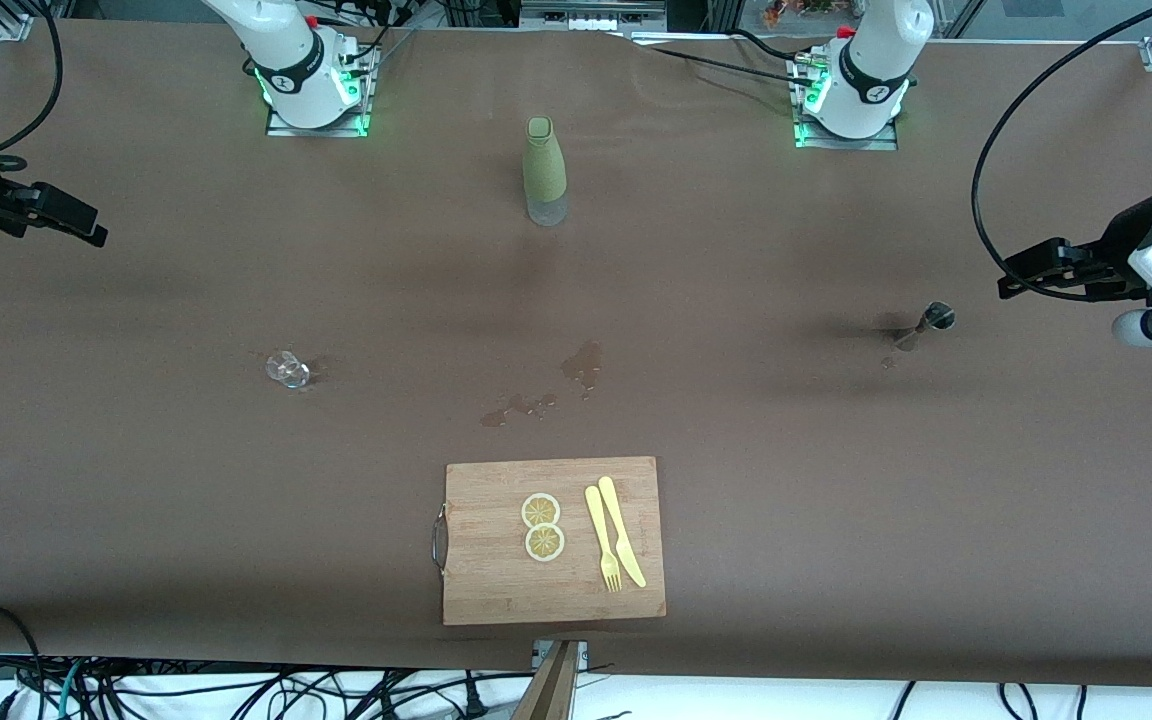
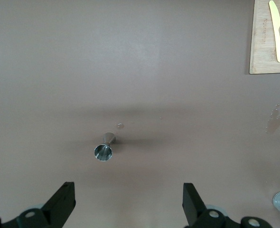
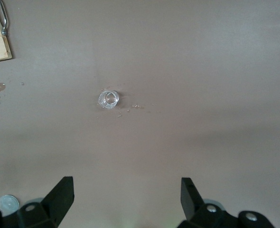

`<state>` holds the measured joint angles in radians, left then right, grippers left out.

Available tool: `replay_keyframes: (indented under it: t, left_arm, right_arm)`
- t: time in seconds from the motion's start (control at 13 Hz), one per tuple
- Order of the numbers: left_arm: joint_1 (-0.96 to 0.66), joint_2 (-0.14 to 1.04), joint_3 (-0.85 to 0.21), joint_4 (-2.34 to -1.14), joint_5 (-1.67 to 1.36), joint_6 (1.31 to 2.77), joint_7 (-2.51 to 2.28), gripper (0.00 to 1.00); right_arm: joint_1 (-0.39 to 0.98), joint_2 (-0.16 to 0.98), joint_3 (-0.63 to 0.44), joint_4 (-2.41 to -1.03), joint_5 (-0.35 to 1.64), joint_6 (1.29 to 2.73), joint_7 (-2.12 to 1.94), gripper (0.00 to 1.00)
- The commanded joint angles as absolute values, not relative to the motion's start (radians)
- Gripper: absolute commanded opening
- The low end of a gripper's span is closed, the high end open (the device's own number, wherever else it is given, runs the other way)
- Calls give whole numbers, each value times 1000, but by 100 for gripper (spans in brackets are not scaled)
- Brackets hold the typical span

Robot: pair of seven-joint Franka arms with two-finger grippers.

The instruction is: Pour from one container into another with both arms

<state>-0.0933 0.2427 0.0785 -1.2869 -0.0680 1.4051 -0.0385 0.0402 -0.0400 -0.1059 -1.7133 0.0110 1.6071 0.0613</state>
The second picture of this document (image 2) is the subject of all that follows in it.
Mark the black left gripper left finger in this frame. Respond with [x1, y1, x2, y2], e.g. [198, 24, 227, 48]
[0, 181, 76, 228]

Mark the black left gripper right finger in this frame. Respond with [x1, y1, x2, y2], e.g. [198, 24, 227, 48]
[182, 182, 273, 228]

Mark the steel double jigger measuring cup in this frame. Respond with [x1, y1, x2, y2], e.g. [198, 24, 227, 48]
[93, 132, 118, 162]

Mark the liquid spill puddle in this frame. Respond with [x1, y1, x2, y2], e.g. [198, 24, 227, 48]
[265, 103, 280, 135]

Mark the brown table cover sheet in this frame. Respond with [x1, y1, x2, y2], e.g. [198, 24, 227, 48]
[0, 0, 280, 228]

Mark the bamboo cutting board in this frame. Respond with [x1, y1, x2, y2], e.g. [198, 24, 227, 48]
[249, 0, 280, 75]

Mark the yellow plastic knife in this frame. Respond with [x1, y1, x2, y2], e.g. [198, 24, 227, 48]
[269, 0, 280, 63]

